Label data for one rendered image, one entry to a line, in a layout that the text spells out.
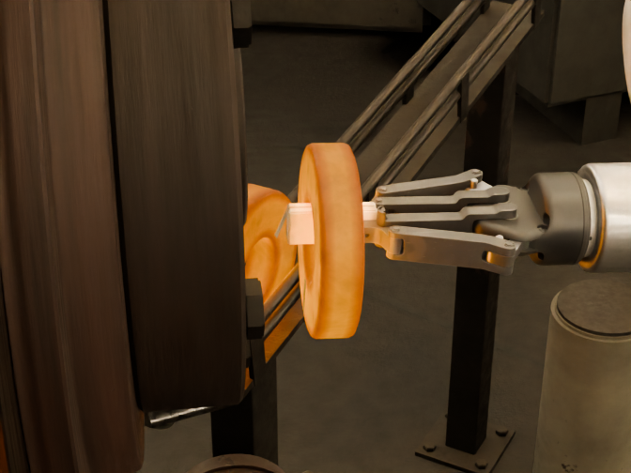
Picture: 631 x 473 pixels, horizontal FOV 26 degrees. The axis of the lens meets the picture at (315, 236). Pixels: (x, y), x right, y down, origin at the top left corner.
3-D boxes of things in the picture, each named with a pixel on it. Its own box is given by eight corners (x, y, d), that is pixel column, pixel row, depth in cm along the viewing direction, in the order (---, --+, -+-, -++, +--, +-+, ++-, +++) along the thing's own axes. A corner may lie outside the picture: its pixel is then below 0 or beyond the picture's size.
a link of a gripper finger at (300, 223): (374, 238, 109) (375, 243, 109) (286, 240, 108) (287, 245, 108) (376, 205, 108) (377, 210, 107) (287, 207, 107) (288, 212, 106)
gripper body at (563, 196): (588, 285, 109) (474, 288, 108) (559, 230, 116) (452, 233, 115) (603, 204, 105) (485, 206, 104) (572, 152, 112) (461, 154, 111)
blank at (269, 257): (222, 366, 132) (253, 376, 131) (164, 304, 119) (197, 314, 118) (284, 227, 137) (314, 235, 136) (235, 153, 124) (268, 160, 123)
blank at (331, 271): (326, 219, 98) (372, 218, 98) (302, 106, 110) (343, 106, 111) (314, 379, 107) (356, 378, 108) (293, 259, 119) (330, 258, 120)
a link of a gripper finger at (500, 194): (511, 195, 109) (507, 187, 110) (373, 196, 108) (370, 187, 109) (505, 236, 111) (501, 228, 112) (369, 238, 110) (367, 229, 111)
